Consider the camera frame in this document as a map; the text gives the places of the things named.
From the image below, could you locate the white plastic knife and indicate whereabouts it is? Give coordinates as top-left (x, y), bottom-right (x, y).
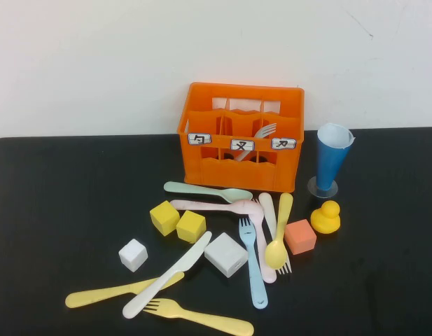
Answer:
top-left (122, 230), bottom-right (213, 319)

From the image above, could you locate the yellow plastic knife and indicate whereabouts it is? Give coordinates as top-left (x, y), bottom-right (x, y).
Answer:
top-left (64, 271), bottom-right (186, 309)

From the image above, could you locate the orange plastic cutlery crate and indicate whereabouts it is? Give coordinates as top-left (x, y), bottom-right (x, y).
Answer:
top-left (176, 81), bottom-right (305, 193)

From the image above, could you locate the white paper label sticker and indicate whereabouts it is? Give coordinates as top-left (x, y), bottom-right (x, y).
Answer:
top-left (230, 139), bottom-right (256, 152)
top-left (187, 133), bottom-right (212, 146)
top-left (270, 137), bottom-right (296, 151)

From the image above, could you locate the pale green plastic spoon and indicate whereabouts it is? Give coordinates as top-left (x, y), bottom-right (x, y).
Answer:
top-left (163, 181), bottom-right (253, 204)

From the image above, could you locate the pink plastic spoon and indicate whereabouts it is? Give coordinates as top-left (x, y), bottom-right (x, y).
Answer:
top-left (169, 199), bottom-right (260, 215)

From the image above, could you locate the white plastic fork in crate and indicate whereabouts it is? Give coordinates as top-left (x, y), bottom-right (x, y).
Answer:
top-left (235, 122), bottom-right (278, 162)

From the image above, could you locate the yellow foam cube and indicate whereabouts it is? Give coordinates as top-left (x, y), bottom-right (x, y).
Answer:
top-left (149, 200), bottom-right (181, 237)
top-left (175, 209), bottom-right (207, 244)

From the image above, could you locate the cream white plastic fork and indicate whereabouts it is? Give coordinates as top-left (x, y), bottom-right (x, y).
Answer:
top-left (258, 192), bottom-right (293, 276)

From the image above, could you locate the pink plastic fork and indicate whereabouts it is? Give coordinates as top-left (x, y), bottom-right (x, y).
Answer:
top-left (251, 198), bottom-right (278, 284)

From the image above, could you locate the white power adapter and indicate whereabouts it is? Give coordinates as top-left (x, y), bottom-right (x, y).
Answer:
top-left (204, 232), bottom-right (249, 279)

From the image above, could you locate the yellow plastic spoon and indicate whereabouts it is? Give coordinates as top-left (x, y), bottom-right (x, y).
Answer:
top-left (264, 192), bottom-right (294, 270)

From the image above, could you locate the orange foam cube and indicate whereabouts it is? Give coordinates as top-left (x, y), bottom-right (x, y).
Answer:
top-left (284, 219), bottom-right (318, 256)

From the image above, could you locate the blue paper cone cup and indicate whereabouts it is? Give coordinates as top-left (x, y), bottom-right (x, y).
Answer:
top-left (316, 122), bottom-right (356, 192)

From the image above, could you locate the light blue plastic fork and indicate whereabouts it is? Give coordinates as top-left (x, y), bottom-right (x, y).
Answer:
top-left (238, 217), bottom-right (269, 309)

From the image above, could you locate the clear round plastic base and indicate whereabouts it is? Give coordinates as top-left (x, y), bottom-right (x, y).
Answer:
top-left (307, 176), bottom-right (339, 200)

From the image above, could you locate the small white foam cube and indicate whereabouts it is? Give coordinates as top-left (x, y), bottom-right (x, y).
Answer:
top-left (118, 238), bottom-right (148, 272)

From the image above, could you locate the yellow rubber duck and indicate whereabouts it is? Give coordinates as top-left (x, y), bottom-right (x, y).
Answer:
top-left (309, 201), bottom-right (342, 235)

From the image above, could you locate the yellow plastic fork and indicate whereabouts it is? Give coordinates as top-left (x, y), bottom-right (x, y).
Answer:
top-left (142, 297), bottom-right (255, 336)

